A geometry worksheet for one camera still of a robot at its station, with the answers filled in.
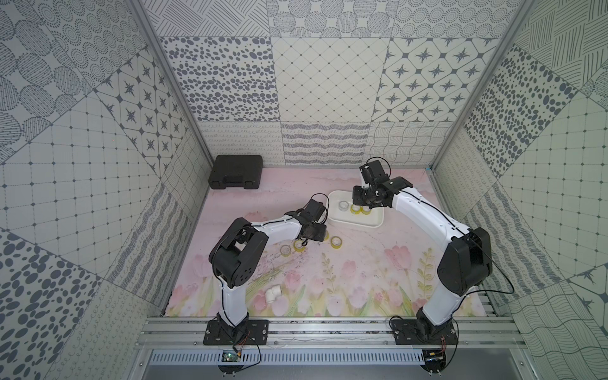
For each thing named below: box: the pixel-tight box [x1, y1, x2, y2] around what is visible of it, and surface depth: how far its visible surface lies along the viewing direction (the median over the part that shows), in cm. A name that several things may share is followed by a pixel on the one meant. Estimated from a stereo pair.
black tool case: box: [208, 155, 264, 190], surface depth 120 cm
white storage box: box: [327, 190, 385, 228], surface depth 106 cm
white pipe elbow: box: [265, 284, 282, 304], surface depth 81 cm
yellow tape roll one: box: [280, 243, 292, 258], surface depth 93 cm
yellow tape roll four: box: [330, 235, 343, 250], surface depth 96 cm
